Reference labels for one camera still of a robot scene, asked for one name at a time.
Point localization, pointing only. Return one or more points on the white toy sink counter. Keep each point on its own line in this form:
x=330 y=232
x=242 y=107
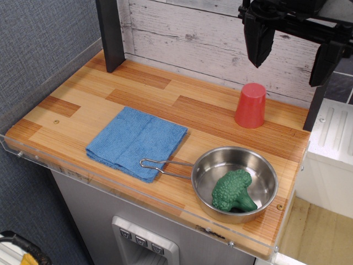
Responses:
x=318 y=226

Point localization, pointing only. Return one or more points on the red plastic cup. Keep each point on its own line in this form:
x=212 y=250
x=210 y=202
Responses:
x=250 y=111

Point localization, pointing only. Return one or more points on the black support post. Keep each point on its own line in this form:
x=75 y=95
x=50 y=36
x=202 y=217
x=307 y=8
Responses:
x=315 y=106
x=111 y=36

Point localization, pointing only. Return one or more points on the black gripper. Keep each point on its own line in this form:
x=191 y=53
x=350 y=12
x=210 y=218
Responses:
x=316 y=21

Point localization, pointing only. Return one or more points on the blue folded cloth napkin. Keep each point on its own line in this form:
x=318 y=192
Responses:
x=132 y=136

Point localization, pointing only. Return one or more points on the black right support post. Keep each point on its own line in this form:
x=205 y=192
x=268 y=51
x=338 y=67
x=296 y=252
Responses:
x=315 y=106

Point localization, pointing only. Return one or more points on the grey toy fridge cabinet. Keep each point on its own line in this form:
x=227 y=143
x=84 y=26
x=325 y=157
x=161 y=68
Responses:
x=93 y=209

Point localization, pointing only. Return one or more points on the black left support post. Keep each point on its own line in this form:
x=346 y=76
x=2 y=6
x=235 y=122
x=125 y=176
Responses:
x=111 y=36

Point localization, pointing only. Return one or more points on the green toy broccoli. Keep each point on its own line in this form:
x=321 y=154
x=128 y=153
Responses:
x=231 y=191

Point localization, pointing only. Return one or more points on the stainless steel pan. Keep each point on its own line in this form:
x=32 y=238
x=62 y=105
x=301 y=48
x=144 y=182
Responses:
x=214 y=164

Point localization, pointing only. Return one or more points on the yellow black object corner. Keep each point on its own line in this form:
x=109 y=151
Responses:
x=15 y=249

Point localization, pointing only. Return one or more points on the silver dispenser button panel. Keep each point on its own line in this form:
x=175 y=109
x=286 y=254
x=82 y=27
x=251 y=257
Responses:
x=138 y=245

